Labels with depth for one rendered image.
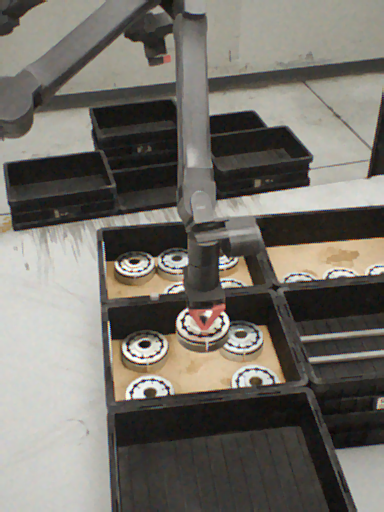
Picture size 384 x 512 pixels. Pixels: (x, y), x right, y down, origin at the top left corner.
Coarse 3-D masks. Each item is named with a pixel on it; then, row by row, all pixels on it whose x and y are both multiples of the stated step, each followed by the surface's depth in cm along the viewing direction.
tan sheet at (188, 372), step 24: (168, 336) 160; (264, 336) 160; (120, 360) 154; (168, 360) 154; (192, 360) 154; (216, 360) 154; (264, 360) 154; (120, 384) 148; (192, 384) 148; (216, 384) 148
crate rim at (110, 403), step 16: (112, 304) 154; (128, 304) 154; (144, 304) 154; (160, 304) 155; (288, 336) 146; (272, 384) 135; (288, 384) 135; (304, 384) 135; (112, 400) 132; (128, 400) 132; (144, 400) 132; (160, 400) 132
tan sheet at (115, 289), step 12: (108, 264) 182; (156, 264) 182; (240, 264) 182; (108, 276) 178; (156, 276) 178; (228, 276) 178; (240, 276) 178; (108, 288) 174; (120, 288) 174; (132, 288) 174; (144, 288) 174; (156, 288) 174
